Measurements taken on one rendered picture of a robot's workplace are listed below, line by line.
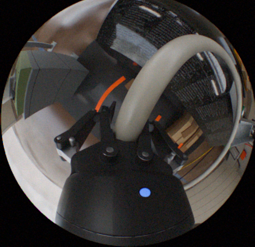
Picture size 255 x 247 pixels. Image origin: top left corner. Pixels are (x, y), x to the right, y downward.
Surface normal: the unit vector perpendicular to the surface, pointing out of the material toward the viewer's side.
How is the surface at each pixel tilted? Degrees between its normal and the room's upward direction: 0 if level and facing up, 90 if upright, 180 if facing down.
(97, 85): 0
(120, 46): 45
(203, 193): 90
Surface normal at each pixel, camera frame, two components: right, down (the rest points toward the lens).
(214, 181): -0.70, -0.66
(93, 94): -0.03, 0.39
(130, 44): -0.48, 0.77
